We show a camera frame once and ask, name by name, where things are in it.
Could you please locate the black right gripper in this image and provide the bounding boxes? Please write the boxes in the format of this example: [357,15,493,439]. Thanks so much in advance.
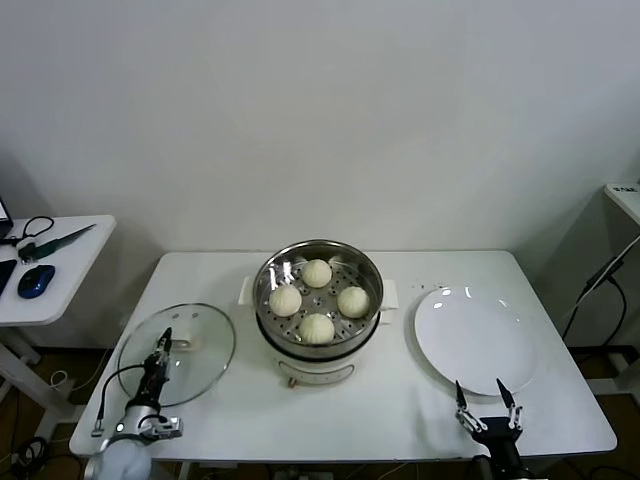
[454,377,525,459]

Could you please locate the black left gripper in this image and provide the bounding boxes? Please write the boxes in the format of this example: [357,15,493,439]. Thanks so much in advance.
[139,327,175,404]

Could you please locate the round glass pot lid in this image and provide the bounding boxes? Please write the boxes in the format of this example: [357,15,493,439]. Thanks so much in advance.
[117,303,236,407]

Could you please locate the white steamed baozi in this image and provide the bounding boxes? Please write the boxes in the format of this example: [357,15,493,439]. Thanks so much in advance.
[337,286,371,319]
[301,258,333,289]
[298,313,336,346]
[270,285,303,318]

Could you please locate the perforated steel steamer basket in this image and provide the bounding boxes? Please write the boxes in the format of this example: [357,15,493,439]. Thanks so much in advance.
[238,240,400,360]

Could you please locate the white round plate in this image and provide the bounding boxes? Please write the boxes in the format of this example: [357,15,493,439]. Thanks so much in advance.
[413,286,540,398]

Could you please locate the white side table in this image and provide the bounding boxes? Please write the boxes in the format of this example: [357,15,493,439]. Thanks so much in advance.
[0,214,119,441]

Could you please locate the blue black computer mouse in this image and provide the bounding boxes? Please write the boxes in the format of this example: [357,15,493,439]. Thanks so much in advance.
[17,264,57,300]

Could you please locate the white electric cooker pot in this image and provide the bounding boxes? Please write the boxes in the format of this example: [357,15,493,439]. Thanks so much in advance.
[255,309,385,390]

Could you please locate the black flat phone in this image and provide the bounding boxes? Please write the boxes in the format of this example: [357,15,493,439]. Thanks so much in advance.
[0,258,19,301]

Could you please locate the laptop with lit screen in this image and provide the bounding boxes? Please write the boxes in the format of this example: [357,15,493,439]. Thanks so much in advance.
[0,195,15,239]

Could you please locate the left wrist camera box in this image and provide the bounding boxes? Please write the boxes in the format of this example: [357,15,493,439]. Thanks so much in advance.
[144,414,185,441]

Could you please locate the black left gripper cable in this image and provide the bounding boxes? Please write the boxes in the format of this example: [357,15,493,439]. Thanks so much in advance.
[91,363,149,439]

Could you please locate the black cable with adapter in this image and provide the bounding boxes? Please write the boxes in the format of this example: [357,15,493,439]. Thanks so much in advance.
[562,244,640,346]

